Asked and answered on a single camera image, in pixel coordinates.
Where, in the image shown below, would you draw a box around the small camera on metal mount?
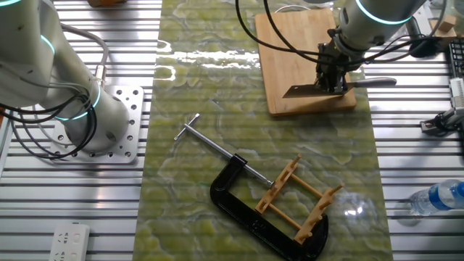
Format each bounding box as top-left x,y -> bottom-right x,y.
420,107 -> 464,138

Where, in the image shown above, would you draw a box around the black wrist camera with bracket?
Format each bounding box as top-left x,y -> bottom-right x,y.
405,16 -> 444,59

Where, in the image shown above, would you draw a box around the small light wooden block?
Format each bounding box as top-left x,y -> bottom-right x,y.
437,14 -> 457,33

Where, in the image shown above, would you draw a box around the black C-clamp with steel screw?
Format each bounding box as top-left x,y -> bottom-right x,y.
173,112 -> 330,261

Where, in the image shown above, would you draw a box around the wooden knife rack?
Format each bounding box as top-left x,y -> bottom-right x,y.
254,154 -> 344,246

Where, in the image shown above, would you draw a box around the large light wooden block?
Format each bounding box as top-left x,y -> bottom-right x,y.
429,20 -> 458,41

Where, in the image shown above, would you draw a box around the white power strip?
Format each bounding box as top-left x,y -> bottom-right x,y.
49,223 -> 91,261

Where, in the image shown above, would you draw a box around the clear water bottle blue label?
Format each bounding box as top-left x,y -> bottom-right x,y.
408,179 -> 464,218

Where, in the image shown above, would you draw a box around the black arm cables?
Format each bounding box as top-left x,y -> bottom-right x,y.
234,0 -> 449,68

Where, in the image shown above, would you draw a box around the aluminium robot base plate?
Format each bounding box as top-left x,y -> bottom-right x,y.
49,85 -> 145,165

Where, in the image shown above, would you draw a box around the bamboo cutting board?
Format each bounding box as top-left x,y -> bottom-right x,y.
254,7 -> 357,117

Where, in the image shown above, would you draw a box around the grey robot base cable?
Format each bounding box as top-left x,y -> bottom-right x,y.
59,23 -> 109,88

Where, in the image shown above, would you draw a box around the black keyboard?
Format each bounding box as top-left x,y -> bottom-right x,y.
448,38 -> 464,79

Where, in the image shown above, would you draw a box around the silver ribbed handheld device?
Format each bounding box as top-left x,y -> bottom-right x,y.
448,77 -> 464,109

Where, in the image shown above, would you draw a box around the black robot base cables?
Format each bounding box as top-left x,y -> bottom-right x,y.
0,92 -> 99,160

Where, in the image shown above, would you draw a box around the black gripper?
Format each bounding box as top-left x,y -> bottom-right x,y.
314,41 -> 352,94

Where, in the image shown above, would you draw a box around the green marble pattern mat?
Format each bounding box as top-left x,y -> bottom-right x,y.
132,0 -> 394,261

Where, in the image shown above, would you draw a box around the stainless steel cleaver knife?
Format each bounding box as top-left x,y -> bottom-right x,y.
282,76 -> 398,99

